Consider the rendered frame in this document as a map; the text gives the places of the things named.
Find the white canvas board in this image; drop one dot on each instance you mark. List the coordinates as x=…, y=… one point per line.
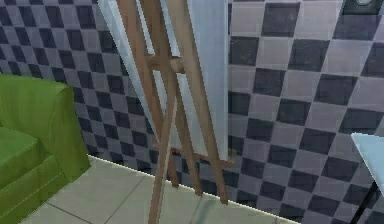
x=210, y=66

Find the wooden easel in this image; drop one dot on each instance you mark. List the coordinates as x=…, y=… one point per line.
x=191, y=83

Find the dark framed wall fixture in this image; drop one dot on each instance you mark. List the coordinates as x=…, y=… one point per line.
x=363, y=6

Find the green armchair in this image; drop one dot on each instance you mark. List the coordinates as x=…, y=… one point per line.
x=36, y=140

